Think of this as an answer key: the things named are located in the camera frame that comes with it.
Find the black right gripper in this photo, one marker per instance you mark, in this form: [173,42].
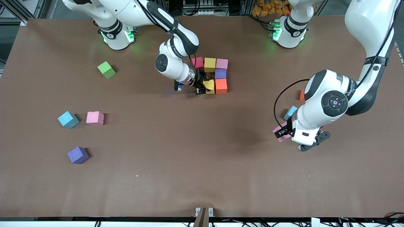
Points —
[199,79]

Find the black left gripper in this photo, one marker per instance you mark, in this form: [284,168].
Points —
[280,133]

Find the yellow foam cube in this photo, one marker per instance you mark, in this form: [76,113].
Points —
[210,86]
[210,64]

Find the orange foam cube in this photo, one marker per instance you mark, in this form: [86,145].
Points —
[221,86]
[302,95]

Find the purple foam cube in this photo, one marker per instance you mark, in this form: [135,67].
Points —
[78,155]
[220,73]

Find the cyan foam cube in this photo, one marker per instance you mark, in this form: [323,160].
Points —
[289,113]
[68,120]

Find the notched pink foam cube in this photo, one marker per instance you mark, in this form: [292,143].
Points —
[94,118]

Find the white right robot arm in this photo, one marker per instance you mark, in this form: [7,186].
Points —
[126,12]

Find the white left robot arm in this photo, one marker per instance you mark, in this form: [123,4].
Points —
[372,25]

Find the brown paper table cover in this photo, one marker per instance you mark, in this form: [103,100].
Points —
[202,157]

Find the grey electronics rack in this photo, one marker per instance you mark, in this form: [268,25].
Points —
[202,6]

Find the green foam cube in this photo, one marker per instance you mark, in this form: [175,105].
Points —
[106,70]

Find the orange snack bag pile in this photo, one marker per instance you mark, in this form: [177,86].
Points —
[268,8]

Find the silver camera mount bracket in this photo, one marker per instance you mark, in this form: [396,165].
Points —
[204,212]

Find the brown camera pole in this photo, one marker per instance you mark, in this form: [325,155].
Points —
[201,220]

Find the aluminium frame post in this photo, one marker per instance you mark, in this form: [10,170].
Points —
[22,22]

